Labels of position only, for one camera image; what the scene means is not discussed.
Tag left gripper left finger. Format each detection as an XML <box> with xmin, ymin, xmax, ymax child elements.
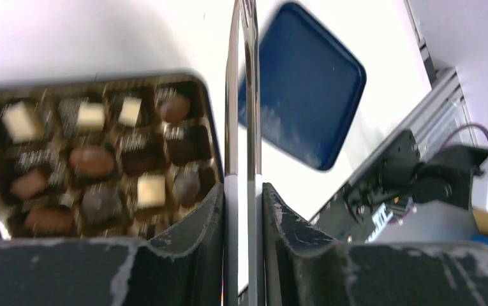
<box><xmin>0</xmin><ymin>184</ymin><xmax>224</xmax><ymax>305</ymax></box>

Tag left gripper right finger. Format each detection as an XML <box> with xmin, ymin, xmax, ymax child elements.
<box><xmin>263</xmin><ymin>183</ymin><xmax>488</xmax><ymax>305</ymax></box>

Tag blue chocolate box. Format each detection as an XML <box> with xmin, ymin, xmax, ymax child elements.
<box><xmin>0</xmin><ymin>73</ymin><xmax>221</xmax><ymax>239</ymax></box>

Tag blue box lid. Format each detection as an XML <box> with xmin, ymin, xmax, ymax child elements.
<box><xmin>259</xmin><ymin>2</ymin><xmax>367</xmax><ymax>171</ymax></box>

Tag silver metal tongs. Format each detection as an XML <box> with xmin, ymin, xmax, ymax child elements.
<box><xmin>223</xmin><ymin>1</ymin><xmax>240</xmax><ymax>305</ymax></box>

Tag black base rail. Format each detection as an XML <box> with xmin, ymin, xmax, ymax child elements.
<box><xmin>311</xmin><ymin>129</ymin><xmax>420</xmax><ymax>243</ymax></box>

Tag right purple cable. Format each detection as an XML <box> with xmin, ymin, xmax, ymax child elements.
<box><xmin>440</xmin><ymin>122</ymin><xmax>488</xmax><ymax>154</ymax></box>

